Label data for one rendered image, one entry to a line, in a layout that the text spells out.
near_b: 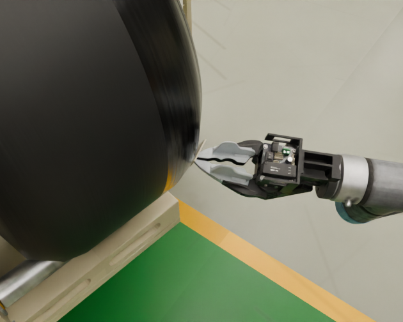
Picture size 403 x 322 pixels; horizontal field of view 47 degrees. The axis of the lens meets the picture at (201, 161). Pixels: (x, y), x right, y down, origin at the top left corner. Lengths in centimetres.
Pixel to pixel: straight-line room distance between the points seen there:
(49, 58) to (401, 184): 52
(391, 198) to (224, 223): 117
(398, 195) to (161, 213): 41
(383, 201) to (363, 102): 167
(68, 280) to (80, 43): 48
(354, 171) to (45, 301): 53
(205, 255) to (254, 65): 111
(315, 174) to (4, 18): 47
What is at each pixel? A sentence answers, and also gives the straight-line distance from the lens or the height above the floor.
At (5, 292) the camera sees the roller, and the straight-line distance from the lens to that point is 79.
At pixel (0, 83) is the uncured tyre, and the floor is 133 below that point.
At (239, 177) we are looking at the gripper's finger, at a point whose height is 103.
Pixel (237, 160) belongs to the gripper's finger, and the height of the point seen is 103.
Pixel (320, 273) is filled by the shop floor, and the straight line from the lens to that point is 180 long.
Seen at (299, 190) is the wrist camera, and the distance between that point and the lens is 74.
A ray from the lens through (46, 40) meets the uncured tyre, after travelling 44.
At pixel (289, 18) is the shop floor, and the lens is 282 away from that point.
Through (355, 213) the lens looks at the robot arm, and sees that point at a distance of 83.
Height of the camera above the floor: 160
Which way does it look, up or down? 52 degrees down
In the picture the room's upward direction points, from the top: straight up
